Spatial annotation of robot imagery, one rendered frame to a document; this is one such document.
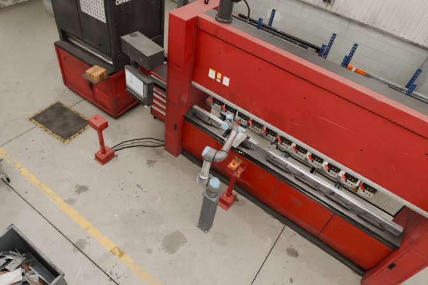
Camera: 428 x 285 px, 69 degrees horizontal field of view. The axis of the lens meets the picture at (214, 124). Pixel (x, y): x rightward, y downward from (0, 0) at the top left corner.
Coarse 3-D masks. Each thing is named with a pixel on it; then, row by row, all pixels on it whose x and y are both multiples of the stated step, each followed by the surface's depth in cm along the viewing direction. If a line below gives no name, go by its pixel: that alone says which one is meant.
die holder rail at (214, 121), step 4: (192, 108) 437; (196, 108) 433; (200, 108) 434; (196, 112) 436; (200, 112) 431; (204, 112) 430; (204, 116) 430; (208, 116) 425; (212, 116) 426; (212, 120) 425; (216, 120) 421; (220, 120) 422; (216, 124) 425; (220, 124) 420; (220, 128) 423
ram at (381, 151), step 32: (224, 64) 358; (256, 64) 332; (224, 96) 385; (256, 96) 355; (288, 96) 329; (320, 96) 306; (288, 128) 352; (320, 128) 326; (352, 128) 304; (384, 128) 285; (352, 160) 323; (384, 160) 302; (416, 160) 283; (384, 192) 320; (416, 192) 299
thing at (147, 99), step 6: (126, 66) 376; (132, 66) 382; (132, 72) 370; (138, 72) 375; (144, 78) 363; (126, 84) 395; (144, 84) 363; (150, 84) 361; (132, 90) 390; (144, 90) 370; (150, 90) 368; (138, 96) 386; (144, 96) 376; (150, 96) 374; (144, 102) 384; (150, 102) 380
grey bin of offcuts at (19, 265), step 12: (12, 228) 311; (0, 240) 307; (12, 240) 321; (24, 240) 319; (0, 252) 315; (12, 252) 302; (24, 252) 346; (36, 252) 298; (0, 264) 297; (12, 264) 298; (24, 264) 306; (36, 264) 344; (48, 264) 293; (0, 276) 287; (12, 276) 289; (24, 276) 296; (36, 276) 295; (48, 276) 299; (60, 276) 284
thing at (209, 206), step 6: (204, 192) 360; (222, 192) 363; (204, 198) 362; (210, 198) 355; (216, 198) 356; (204, 204) 369; (210, 204) 362; (216, 204) 370; (204, 210) 377; (210, 210) 370; (216, 210) 387; (204, 216) 385; (210, 216) 381; (198, 222) 408; (204, 222) 393; (210, 222) 394; (204, 228) 403; (210, 228) 411
